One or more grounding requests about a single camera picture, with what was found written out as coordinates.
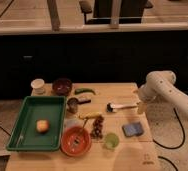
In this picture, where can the white paper cup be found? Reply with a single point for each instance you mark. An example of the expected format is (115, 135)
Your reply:
(38, 86)

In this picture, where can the orange plastic bowl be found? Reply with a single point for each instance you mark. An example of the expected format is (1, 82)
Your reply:
(76, 141)

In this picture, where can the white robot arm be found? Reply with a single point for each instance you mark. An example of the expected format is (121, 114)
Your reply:
(162, 83)

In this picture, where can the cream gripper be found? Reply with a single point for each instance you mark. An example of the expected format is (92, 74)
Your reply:
(141, 107)

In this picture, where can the purple grape bunch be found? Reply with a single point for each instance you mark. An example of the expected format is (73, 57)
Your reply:
(96, 132)

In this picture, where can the yellow apple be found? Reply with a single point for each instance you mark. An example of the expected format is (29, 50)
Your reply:
(42, 126)

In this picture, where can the green chili pepper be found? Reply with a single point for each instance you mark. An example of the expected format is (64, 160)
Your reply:
(84, 90)

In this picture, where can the dark red bowl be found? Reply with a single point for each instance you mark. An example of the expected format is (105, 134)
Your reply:
(62, 86)

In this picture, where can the green plastic cup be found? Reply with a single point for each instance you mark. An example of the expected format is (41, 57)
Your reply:
(111, 141)

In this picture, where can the blue sponge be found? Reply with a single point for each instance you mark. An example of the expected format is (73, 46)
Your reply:
(133, 129)

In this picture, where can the green plastic tray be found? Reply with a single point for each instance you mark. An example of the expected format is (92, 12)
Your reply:
(24, 136)

